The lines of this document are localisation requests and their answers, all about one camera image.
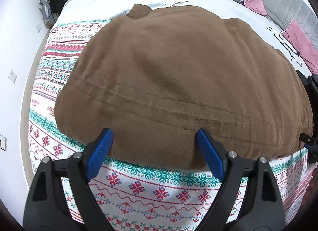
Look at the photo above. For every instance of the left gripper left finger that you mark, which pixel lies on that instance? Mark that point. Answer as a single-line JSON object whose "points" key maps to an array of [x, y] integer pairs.
{"points": [[60, 197]]}

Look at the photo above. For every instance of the grey padded headboard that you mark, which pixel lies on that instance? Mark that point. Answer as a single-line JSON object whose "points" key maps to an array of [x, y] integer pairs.
{"points": [[282, 12]]}

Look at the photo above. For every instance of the pink pillow near headboard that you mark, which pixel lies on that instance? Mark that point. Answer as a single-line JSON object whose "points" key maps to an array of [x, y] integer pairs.
{"points": [[301, 43]]}

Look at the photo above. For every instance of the white wall socket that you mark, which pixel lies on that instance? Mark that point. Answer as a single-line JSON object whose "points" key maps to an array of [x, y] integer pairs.
{"points": [[12, 76]]}

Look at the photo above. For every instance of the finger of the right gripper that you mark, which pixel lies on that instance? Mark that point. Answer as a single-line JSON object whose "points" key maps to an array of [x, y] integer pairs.
{"points": [[310, 144]]}

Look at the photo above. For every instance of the brown coat with fur collar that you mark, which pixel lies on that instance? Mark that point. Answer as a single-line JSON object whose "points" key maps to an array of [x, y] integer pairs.
{"points": [[155, 77]]}

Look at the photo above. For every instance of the folded black puffer jacket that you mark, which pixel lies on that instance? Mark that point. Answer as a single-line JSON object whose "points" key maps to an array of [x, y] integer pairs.
{"points": [[310, 84]]}

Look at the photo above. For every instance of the patterned knit bedspread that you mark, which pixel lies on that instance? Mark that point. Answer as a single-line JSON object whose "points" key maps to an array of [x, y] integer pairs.
{"points": [[134, 197]]}

